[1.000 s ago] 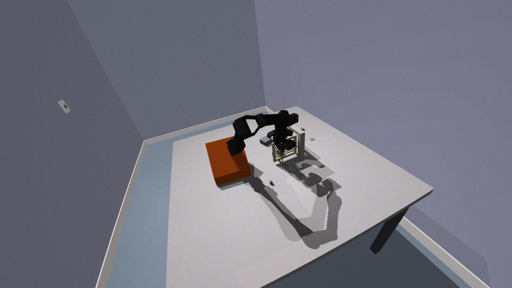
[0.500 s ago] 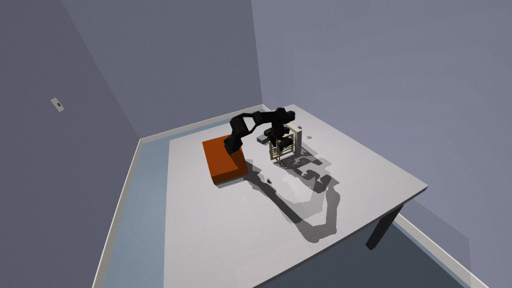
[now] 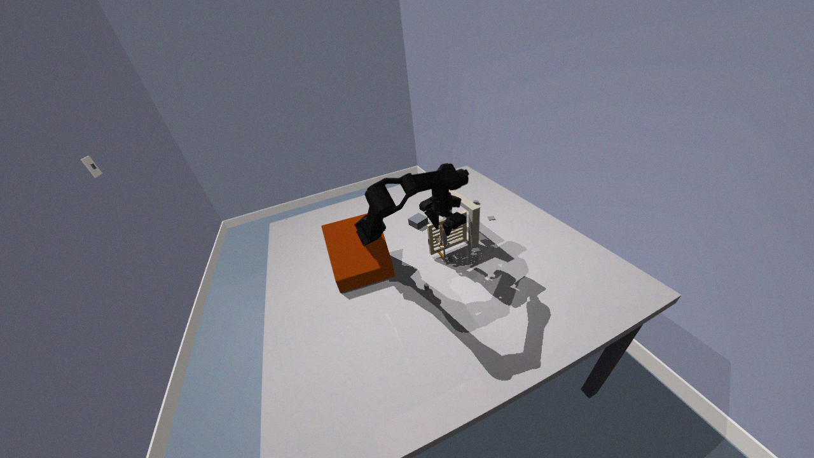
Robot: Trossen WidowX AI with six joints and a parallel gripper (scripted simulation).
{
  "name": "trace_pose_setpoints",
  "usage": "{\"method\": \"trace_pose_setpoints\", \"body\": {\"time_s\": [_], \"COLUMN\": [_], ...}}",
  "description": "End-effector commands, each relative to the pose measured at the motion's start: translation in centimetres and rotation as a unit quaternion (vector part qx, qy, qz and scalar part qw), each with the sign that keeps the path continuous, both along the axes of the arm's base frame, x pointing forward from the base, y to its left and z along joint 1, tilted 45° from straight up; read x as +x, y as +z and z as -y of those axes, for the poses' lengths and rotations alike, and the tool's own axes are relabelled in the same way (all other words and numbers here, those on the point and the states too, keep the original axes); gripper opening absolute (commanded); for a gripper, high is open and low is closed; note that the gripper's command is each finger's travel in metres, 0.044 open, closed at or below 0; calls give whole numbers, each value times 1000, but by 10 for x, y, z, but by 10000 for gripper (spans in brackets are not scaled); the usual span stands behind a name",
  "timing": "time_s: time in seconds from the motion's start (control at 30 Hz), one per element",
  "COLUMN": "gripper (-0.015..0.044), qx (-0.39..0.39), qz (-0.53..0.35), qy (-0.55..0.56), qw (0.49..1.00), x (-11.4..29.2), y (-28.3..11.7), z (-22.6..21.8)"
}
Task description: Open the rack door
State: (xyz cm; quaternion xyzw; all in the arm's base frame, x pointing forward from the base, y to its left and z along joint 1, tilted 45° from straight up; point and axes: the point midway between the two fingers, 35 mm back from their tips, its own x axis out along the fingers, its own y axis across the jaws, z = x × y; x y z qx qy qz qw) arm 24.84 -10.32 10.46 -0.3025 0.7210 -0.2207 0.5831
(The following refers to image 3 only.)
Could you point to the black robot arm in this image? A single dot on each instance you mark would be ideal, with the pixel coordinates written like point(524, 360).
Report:
point(370, 227)

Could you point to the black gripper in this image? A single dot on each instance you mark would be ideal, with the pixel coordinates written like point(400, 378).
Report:
point(441, 206)

